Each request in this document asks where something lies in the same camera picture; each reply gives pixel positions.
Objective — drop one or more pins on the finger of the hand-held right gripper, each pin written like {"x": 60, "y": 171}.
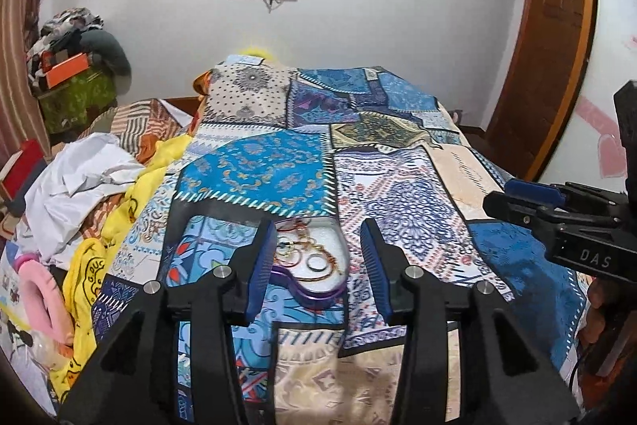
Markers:
{"x": 522, "y": 213}
{"x": 532, "y": 192}

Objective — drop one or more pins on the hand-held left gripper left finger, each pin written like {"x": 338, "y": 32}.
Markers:
{"x": 261, "y": 258}

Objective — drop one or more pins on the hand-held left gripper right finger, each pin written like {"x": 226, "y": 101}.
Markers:
{"x": 371, "y": 258}

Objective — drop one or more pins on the tangle of beaded jewelry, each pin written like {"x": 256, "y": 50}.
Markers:
{"x": 313, "y": 258}

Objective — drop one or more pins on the purple heart-shaped box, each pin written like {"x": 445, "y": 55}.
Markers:
{"x": 311, "y": 299}

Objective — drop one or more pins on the person's right hand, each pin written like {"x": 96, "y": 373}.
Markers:
{"x": 599, "y": 315}

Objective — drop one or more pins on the patchwork printed blanket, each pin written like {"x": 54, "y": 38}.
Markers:
{"x": 278, "y": 176}

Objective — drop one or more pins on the dark purple cloth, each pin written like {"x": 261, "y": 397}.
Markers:
{"x": 456, "y": 116}

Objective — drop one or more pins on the wooden door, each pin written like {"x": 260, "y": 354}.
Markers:
{"x": 547, "y": 71}

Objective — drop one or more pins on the yellow printed cloth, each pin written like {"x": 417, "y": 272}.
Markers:
{"x": 89, "y": 275}

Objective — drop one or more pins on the orange striped cloth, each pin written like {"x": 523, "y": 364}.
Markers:
{"x": 144, "y": 126}

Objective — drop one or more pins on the crumpled white cloth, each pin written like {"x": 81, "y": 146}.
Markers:
{"x": 79, "y": 186}

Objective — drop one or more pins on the yellow fluffy object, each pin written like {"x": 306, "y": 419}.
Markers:
{"x": 256, "y": 52}

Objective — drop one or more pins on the pink plush toy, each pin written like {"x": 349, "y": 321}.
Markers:
{"x": 42, "y": 295}

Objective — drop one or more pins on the dark grey cushion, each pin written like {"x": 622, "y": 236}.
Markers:
{"x": 112, "y": 51}

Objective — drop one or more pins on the red box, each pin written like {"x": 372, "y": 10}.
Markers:
{"x": 22, "y": 166}

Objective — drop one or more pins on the cartoon printed sheet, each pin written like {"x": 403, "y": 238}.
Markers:
{"x": 17, "y": 355}

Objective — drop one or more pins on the orange box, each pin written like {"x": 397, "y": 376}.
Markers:
{"x": 67, "y": 69}

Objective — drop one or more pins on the pile of clothes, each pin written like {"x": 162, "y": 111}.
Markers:
{"x": 64, "y": 29}

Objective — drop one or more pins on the striped brown curtain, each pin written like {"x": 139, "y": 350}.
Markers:
{"x": 25, "y": 31}

